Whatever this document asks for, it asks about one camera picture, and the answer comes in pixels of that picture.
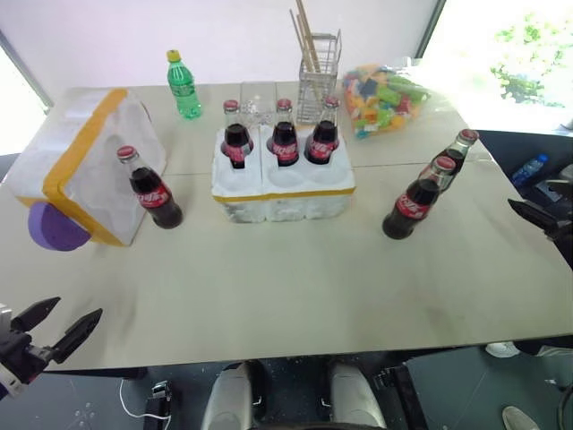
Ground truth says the wooden stick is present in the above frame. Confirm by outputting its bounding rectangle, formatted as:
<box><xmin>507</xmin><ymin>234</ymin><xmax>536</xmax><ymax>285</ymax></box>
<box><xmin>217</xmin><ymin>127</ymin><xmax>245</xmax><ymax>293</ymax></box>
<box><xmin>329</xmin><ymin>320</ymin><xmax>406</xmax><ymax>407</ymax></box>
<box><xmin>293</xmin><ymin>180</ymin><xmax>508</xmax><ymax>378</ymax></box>
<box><xmin>288</xmin><ymin>9</ymin><xmax>314</xmax><ymax>73</ymax></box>
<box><xmin>295</xmin><ymin>0</ymin><xmax>322</xmax><ymax>73</ymax></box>

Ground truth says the black table frame leg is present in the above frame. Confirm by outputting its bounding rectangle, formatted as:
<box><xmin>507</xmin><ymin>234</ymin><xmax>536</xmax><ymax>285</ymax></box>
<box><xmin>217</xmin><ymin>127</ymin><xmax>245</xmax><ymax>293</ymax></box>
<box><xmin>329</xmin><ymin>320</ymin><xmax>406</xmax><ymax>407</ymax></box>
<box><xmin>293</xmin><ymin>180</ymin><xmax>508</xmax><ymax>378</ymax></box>
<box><xmin>373</xmin><ymin>363</ymin><xmax>433</xmax><ymax>430</ymax></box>

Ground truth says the clear bag of colourful blocks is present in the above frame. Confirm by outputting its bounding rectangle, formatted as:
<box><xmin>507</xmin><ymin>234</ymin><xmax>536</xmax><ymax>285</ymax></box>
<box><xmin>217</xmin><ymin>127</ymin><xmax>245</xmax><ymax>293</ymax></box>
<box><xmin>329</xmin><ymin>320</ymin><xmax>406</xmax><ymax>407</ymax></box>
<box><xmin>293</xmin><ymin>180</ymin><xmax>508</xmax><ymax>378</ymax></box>
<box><xmin>341</xmin><ymin>62</ymin><xmax>434</xmax><ymax>142</ymax></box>

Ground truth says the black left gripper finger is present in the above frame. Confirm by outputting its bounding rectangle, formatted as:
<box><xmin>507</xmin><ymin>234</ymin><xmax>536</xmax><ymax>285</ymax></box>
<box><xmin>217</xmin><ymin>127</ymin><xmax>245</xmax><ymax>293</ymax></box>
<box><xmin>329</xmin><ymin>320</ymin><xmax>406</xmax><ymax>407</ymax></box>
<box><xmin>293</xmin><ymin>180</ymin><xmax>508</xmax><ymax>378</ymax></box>
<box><xmin>11</xmin><ymin>297</ymin><xmax>62</xmax><ymax>334</ymax></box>
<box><xmin>52</xmin><ymin>307</ymin><xmax>103</xmax><ymax>364</ymax></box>

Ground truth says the black floor stand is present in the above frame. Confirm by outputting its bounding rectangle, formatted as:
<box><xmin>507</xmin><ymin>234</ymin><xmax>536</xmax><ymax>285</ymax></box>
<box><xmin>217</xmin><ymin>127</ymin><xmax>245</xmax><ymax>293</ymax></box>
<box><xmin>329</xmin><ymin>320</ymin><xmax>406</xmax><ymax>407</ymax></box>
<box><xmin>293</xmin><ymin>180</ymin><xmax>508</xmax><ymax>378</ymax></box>
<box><xmin>143</xmin><ymin>379</ymin><xmax>175</xmax><ymax>430</ymax></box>

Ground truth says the white shoe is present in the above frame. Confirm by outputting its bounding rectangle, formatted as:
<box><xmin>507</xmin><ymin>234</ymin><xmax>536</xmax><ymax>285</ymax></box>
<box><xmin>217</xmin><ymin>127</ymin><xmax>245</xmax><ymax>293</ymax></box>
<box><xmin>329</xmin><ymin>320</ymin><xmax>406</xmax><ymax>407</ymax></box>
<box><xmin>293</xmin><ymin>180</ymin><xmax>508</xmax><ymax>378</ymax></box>
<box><xmin>484</xmin><ymin>340</ymin><xmax>521</xmax><ymax>358</ymax></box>

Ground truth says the purple disc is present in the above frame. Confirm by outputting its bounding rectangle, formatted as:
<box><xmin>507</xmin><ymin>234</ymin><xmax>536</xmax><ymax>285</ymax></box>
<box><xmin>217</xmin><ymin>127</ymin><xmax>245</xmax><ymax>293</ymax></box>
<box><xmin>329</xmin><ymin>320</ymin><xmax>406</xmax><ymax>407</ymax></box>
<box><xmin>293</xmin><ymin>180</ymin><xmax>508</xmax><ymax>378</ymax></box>
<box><xmin>27</xmin><ymin>201</ymin><xmax>91</xmax><ymax>253</ymax></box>

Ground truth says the glass cola bottle red cap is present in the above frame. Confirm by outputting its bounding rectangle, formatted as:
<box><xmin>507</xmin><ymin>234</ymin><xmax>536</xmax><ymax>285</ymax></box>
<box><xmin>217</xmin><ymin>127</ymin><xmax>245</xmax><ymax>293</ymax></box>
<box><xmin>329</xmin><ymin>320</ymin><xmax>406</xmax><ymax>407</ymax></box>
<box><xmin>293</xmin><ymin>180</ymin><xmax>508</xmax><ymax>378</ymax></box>
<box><xmin>381</xmin><ymin>156</ymin><xmax>458</xmax><ymax>241</ymax></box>
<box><xmin>304</xmin><ymin>95</ymin><xmax>347</xmax><ymax>166</ymax></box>
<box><xmin>116</xmin><ymin>145</ymin><xmax>184</xmax><ymax>231</ymax></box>
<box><xmin>431</xmin><ymin>128</ymin><xmax>481</xmax><ymax>194</ymax></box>
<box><xmin>221</xmin><ymin>99</ymin><xmax>255</xmax><ymax>170</ymax></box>
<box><xmin>266</xmin><ymin>98</ymin><xmax>301</xmax><ymax>168</ymax></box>

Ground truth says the green tree foliage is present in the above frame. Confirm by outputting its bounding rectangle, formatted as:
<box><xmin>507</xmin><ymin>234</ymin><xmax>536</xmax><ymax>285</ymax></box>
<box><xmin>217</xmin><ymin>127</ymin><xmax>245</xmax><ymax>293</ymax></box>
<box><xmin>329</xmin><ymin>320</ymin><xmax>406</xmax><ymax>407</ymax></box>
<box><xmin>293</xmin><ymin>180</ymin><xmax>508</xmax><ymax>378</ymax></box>
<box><xmin>488</xmin><ymin>13</ymin><xmax>569</xmax><ymax>108</ymax></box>

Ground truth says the green soda bottle yellow cap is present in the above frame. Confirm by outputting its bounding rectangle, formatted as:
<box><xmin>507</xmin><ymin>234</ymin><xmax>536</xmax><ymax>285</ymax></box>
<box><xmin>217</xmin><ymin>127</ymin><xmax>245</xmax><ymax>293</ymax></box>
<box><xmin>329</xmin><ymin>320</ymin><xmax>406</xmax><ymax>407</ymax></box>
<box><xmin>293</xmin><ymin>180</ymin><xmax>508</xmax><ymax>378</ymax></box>
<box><xmin>166</xmin><ymin>49</ymin><xmax>203</xmax><ymax>122</ymax></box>

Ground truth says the dark window frame bar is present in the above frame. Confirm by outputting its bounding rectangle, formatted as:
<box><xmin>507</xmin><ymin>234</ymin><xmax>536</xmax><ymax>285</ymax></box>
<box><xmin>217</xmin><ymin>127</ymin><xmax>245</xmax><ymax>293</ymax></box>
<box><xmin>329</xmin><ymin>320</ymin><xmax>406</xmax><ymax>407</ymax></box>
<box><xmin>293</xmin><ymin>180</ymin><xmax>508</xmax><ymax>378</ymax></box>
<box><xmin>414</xmin><ymin>0</ymin><xmax>449</xmax><ymax>60</ymax></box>
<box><xmin>0</xmin><ymin>28</ymin><xmax>51</xmax><ymax>109</ymax></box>

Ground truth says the silver robot right leg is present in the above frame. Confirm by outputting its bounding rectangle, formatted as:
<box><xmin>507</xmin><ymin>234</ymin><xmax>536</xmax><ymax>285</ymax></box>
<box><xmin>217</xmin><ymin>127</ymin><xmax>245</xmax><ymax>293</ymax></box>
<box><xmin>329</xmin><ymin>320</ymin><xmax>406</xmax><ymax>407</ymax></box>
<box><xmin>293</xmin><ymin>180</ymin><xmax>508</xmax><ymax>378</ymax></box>
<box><xmin>328</xmin><ymin>359</ymin><xmax>388</xmax><ymax>430</ymax></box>

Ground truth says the silver robot left leg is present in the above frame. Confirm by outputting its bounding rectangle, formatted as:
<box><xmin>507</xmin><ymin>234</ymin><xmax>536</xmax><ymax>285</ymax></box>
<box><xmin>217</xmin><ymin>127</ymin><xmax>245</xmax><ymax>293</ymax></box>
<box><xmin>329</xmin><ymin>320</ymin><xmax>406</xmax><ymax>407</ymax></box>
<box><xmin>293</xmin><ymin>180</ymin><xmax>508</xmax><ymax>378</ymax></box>
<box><xmin>200</xmin><ymin>361</ymin><xmax>252</xmax><ymax>430</ymax></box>

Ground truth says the clear glass cup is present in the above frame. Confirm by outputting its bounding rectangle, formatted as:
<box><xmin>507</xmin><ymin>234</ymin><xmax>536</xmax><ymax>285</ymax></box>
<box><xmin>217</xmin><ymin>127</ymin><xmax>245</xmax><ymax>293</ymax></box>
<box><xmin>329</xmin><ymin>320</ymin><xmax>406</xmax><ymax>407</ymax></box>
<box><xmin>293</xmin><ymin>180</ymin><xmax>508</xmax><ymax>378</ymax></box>
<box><xmin>238</xmin><ymin>95</ymin><xmax>275</xmax><ymax>127</ymax></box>

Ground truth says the metal wire basket holder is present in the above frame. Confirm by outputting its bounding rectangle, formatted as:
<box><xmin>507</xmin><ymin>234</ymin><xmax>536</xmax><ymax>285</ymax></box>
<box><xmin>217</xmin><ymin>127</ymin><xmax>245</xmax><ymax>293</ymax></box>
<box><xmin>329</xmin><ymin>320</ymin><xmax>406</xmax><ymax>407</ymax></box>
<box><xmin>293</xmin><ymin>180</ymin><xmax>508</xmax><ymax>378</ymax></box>
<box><xmin>296</xmin><ymin>30</ymin><xmax>345</xmax><ymax>125</ymax></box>

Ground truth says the grey shoe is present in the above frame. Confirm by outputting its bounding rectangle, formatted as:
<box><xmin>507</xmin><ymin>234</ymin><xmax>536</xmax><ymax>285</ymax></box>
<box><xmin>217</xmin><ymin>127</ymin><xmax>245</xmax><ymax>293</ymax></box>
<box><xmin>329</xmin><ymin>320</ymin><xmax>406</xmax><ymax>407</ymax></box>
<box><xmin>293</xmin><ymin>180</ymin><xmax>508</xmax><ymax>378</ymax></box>
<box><xmin>500</xmin><ymin>405</ymin><xmax>541</xmax><ymax>430</ymax></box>

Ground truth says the white foam box yellow tape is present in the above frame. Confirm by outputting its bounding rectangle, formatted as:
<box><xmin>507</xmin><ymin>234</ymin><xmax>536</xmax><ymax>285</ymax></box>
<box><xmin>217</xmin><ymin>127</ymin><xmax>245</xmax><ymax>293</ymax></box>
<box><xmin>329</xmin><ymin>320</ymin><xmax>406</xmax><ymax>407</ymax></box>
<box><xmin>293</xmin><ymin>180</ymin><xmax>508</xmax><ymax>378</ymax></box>
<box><xmin>8</xmin><ymin>87</ymin><xmax>169</xmax><ymax>248</ymax></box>

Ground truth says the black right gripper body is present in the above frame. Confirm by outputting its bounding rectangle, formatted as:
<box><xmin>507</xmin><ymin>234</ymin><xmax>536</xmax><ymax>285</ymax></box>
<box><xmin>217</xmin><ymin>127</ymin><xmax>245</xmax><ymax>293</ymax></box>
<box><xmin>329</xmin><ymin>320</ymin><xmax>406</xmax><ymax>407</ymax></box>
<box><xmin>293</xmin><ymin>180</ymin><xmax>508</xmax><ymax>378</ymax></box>
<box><xmin>549</xmin><ymin>213</ymin><xmax>573</xmax><ymax>271</ymax></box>

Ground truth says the blue water bottle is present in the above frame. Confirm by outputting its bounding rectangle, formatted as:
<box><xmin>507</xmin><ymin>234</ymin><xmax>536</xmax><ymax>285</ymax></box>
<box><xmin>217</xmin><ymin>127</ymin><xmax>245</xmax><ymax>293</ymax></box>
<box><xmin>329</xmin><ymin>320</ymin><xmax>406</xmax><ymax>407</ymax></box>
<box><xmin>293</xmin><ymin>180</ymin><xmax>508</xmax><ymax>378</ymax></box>
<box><xmin>510</xmin><ymin>153</ymin><xmax>551</xmax><ymax>188</ymax></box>

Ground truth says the silver robot leg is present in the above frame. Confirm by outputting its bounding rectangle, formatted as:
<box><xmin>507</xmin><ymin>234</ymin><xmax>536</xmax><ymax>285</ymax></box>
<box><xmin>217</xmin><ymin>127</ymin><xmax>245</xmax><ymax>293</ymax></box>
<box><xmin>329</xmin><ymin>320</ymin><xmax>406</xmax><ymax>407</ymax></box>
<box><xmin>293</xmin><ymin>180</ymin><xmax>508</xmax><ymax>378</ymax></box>
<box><xmin>328</xmin><ymin>359</ymin><xmax>388</xmax><ymax>430</ymax></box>
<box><xmin>200</xmin><ymin>361</ymin><xmax>252</xmax><ymax>430</ymax></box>

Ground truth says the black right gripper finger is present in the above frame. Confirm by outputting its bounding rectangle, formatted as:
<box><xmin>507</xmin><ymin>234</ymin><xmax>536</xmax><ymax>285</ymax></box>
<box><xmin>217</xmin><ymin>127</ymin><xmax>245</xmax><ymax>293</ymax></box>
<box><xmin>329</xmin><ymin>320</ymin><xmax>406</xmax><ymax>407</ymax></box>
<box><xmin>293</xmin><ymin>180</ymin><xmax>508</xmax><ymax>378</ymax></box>
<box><xmin>508</xmin><ymin>199</ymin><xmax>561</xmax><ymax>242</ymax></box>

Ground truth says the white floor cable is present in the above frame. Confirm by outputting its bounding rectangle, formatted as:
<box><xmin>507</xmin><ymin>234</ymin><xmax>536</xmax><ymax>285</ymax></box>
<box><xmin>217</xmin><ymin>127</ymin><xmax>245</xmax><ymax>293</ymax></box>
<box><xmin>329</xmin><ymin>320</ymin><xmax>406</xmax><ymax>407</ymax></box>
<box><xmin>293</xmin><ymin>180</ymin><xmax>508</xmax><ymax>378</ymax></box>
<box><xmin>118</xmin><ymin>378</ymin><xmax>172</xmax><ymax>423</ymax></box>

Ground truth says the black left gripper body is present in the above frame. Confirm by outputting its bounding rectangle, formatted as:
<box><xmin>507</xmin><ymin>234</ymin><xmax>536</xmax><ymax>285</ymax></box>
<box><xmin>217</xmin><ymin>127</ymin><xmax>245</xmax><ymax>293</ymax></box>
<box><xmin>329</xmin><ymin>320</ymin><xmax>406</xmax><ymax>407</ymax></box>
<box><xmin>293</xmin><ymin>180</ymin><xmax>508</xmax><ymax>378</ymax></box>
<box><xmin>0</xmin><ymin>326</ymin><xmax>57</xmax><ymax>386</ymax></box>

